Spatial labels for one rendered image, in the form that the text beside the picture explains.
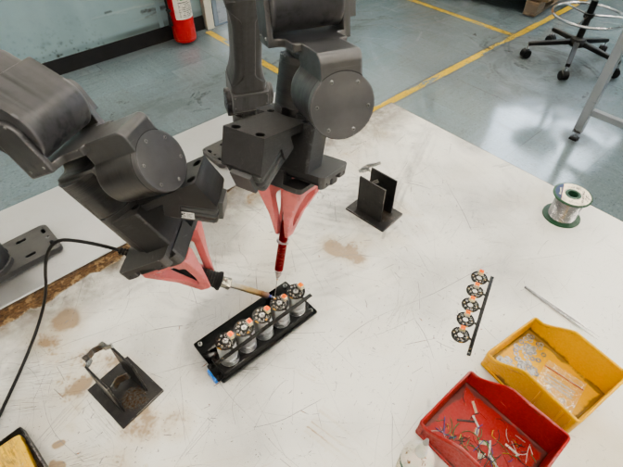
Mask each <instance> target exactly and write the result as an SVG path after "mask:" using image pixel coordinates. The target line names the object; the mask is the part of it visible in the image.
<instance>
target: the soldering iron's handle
mask: <svg viewBox="0 0 623 467"><path fill-rule="evenodd" d="M128 251H129V249H126V248H123V247H120V249H119V251H118V253H119V254H122V255H123V256H124V255H125V256H126V255H127V253H128ZM202 269H203V271H204V272H205V274H206V276H207V278H208V280H209V282H210V286H211V287H214V289H215V290H217V291H218V290H219V288H220V286H221V284H222V281H223V275H224V271H220V272H218V271H213V270H210V269H207V268H206V269H205V268H204V267H203V268H202ZM171 270H173V271H177V272H179V273H181V274H183V275H185V276H187V277H189V278H192V279H194V280H196V281H197V279H196V278H195V277H194V276H193V275H192V274H191V273H190V272H189V271H187V270H185V269H182V270H177V269H174V268H173V269H171Z"/></svg>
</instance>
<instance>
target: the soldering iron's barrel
mask: <svg viewBox="0 0 623 467"><path fill-rule="evenodd" d="M220 287H222V288H224V289H227V290H228V289H229V288H230V287H231V288H234V289H237V290H240V291H244V292H247V293H250V294H252V295H256V296H259V297H265V298H268V297H269V295H270V294H269V293H268V292H265V291H261V290H259V289H256V288H253V287H249V286H246V285H243V284H238V283H235V282H232V278H230V277H225V276H223V279H222V284H221V286H220Z"/></svg>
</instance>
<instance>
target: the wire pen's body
mask: <svg viewBox="0 0 623 467"><path fill-rule="evenodd" d="M289 241H290V240H289V239H288V238H285V232H284V211H283V215H282V221H281V228H280V234H279V237H277V239H276V242H277V243H278V247H277V253H276V260H275V266H274V269H275V270H276V271H282V270H283V269H284V263H285V257H286V246H287V245H288V244H289Z"/></svg>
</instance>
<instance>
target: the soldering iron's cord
mask: <svg viewBox="0 0 623 467"><path fill-rule="evenodd" d="M60 242H73V243H81V244H87V245H91V246H100V247H104V248H107V249H111V250H114V251H119V248H116V247H114V246H108V245H104V244H99V243H96V242H91V241H85V240H80V239H71V238H60V239H58V240H56V241H54V242H53V243H52V244H50V246H49V247H48V249H47V250H46V253H45V256H44V298H43V304H42V307H41V311H40V315H39V319H38V322H37V324H36V327H35V330H34V333H33V336H32V340H31V342H30V344H29V347H28V349H27V352H26V354H25V357H24V359H23V361H22V363H21V365H20V367H19V371H18V373H17V375H16V377H15V379H14V382H13V384H12V386H11V387H10V389H9V391H8V393H7V396H6V399H5V401H4V403H3V405H2V407H1V409H0V418H1V415H2V413H3V411H4V409H5V407H6V404H7V402H8V400H9V398H10V396H11V394H12V392H13V390H14V388H15V385H16V383H17V381H18V379H19V376H20V374H21V372H22V370H23V367H24V365H25V363H26V360H27V358H28V357H29V354H30V352H31V349H32V345H33V343H34V340H35V337H36V336H37V333H38V330H39V327H40V324H41V320H42V318H43V314H44V311H45V302H46V297H47V262H48V257H49V254H50V251H51V249H52V248H53V246H54V245H55V244H57V243H60Z"/></svg>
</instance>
